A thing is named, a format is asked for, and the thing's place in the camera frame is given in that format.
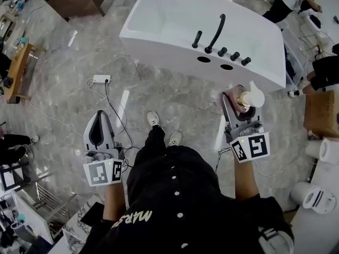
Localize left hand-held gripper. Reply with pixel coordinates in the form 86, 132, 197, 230
83, 110, 126, 187

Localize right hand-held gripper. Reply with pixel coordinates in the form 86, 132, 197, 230
221, 92, 271, 164

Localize pink pump bottle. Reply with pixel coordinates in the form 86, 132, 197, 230
210, 80, 265, 117

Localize white bathtub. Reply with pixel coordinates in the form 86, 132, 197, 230
119, 0, 288, 94

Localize person's left forearm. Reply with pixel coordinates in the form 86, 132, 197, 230
102, 180, 128, 222

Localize person's right forearm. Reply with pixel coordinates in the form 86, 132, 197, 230
233, 157, 261, 198

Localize person's black trousers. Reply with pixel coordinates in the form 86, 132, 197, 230
133, 125, 174, 170

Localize person's left white shoe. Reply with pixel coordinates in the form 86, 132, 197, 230
146, 111, 160, 128

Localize person's white shoe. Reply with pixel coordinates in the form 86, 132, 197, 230
146, 111, 160, 128
168, 130, 183, 147

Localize white power strip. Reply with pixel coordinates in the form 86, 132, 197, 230
92, 74, 112, 85

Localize person's right white shoe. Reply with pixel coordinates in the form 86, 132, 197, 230
168, 130, 183, 147

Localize clear plastic storage bin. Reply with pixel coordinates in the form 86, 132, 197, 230
281, 19, 308, 88

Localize black hand shower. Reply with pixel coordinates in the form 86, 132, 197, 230
191, 31, 203, 49

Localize large white paper roll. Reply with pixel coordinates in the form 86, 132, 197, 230
305, 138, 339, 166

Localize white vanity unit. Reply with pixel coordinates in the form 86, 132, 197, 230
10, 188, 56, 246

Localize light wooden table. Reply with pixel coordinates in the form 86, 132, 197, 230
3, 42, 46, 104

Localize person's black buttoned shirt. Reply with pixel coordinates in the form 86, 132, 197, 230
79, 144, 295, 254

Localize white round basin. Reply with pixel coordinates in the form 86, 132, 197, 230
0, 19, 19, 47

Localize black power cable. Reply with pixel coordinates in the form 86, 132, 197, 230
104, 78, 142, 153

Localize metal wire rack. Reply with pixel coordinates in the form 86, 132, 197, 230
33, 182, 78, 222

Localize black metal frame stand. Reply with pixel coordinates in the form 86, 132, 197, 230
0, 162, 30, 192

